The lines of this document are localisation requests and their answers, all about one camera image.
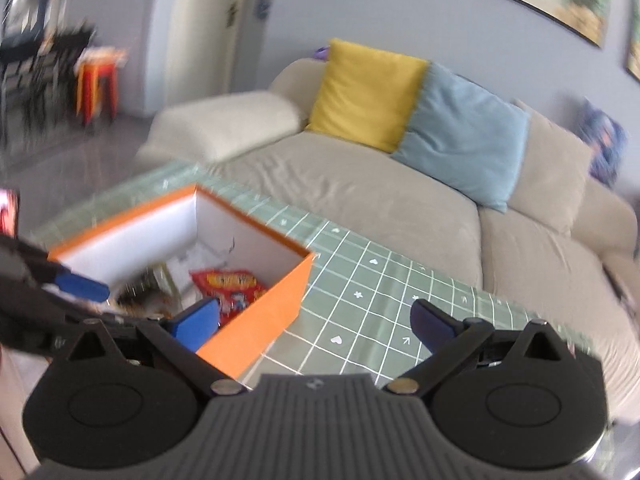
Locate printed blue pillow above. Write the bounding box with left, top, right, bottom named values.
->
left=575, top=100, right=629, bottom=188

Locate orange cardboard box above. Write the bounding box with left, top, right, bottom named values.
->
left=47, top=184, right=316, bottom=378

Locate grey door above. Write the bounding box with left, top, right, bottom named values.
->
left=215, top=0, right=256, bottom=93

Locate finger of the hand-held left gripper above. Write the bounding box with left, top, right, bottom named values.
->
left=0, top=234, right=112, bottom=305

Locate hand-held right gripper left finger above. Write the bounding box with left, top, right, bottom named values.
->
left=49, top=297, right=249, bottom=399

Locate red stool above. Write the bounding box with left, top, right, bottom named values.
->
left=75, top=47, right=123, bottom=127

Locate yellow pillow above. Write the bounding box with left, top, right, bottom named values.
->
left=306, top=38, right=431, bottom=153

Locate beige pillow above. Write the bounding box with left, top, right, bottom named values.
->
left=507, top=99, right=593, bottom=236

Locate beige sofa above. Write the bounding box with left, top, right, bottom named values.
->
left=135, top=57, right=640, bottom=413

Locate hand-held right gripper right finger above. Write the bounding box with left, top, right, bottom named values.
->
left=381, top=298, right=577, bottom=398

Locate light blue pillow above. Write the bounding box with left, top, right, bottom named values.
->
left=391, top=62, right=531, bottom=213

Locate dark dining chair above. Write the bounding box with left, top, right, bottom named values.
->
left=0, top=22, right=96, bottom=146

